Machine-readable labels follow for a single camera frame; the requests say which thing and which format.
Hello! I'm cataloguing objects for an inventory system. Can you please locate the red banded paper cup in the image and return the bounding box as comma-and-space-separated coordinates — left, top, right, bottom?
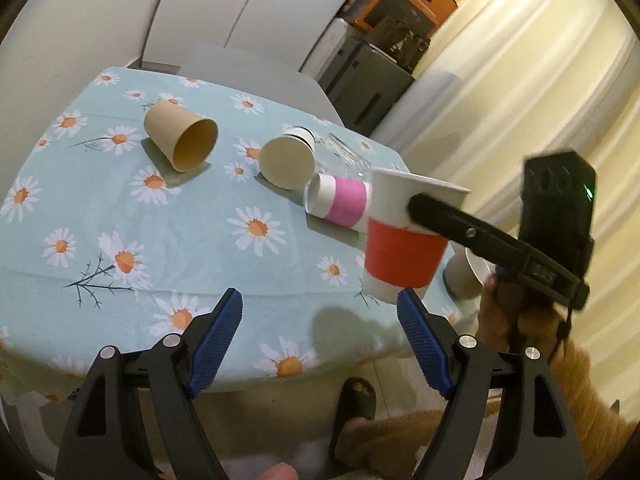
362, 168, 470, 304

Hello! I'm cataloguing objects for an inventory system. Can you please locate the orange fuzzy sleeve forearm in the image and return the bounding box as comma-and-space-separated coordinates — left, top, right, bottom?
336, 341, 639, 479

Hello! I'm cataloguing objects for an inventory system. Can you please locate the pink banded paper cup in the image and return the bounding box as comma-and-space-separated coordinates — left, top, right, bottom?
304, 174, 371, 233

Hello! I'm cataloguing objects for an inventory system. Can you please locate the black banded paper cup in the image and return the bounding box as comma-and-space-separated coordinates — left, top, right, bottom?
259, 126, 316, 191

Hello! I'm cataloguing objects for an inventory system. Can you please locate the plain brown paper cup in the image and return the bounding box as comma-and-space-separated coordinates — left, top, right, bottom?
143, 100, 218, 172

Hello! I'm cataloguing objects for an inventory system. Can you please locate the person's right hand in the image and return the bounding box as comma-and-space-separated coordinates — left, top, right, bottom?
476, 274, 565, 360

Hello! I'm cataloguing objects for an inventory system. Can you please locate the cream window curtain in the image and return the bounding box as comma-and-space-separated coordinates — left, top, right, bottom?
373, 0, 639, 418

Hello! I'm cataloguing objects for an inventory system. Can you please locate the black slipper on foot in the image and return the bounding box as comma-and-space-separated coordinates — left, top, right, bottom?
329, 377, 376, 474

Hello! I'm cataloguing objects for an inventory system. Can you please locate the daisy print blue tablecloth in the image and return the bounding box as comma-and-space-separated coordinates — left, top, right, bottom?
1, 67, 409, 402

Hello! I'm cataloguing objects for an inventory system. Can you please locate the clear glass tumbler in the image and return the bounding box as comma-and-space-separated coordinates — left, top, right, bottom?
312, 132, 371, 181

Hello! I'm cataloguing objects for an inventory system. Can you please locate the dark grey cabinet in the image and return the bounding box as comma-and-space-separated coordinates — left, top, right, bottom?
319, 37, 414, 136

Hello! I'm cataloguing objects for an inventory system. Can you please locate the grey chair back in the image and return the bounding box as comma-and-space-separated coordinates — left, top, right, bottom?
142, 41, 346, 129

